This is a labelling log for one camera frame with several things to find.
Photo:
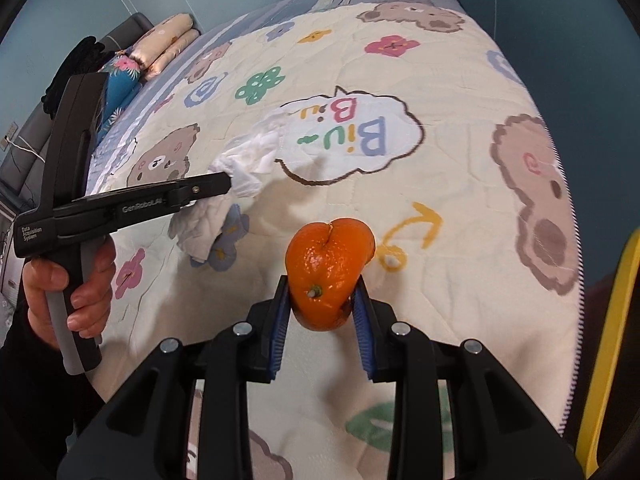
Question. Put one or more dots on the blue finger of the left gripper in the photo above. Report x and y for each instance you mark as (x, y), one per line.
(142, 203)

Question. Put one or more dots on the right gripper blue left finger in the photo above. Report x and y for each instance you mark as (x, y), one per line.
(143, 431)

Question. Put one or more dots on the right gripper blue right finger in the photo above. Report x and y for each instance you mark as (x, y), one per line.
(499, 432)

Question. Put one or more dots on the white tissue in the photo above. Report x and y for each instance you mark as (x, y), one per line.
(244, 158)
(196, 227)

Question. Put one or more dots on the whole orange tangerine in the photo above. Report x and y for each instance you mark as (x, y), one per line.
(324, 261)

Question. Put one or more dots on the yellow rimmed black trash bin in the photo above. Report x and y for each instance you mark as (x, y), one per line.
(603, 422)

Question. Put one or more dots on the grey bed headboard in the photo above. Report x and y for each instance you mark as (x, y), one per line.
(22, 166)

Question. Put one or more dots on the blue floral folded quilt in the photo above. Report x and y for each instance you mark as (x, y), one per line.
(123, 84)

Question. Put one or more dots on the black folded clothing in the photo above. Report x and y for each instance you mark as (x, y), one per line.
(88, 56)

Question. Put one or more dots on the peach folded quilt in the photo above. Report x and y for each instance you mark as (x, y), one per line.
(158, 47)

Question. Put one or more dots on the cream bear print quilt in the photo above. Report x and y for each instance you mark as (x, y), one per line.
(403, 115)

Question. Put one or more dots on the wall socket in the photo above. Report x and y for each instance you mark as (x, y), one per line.
(7, 138)

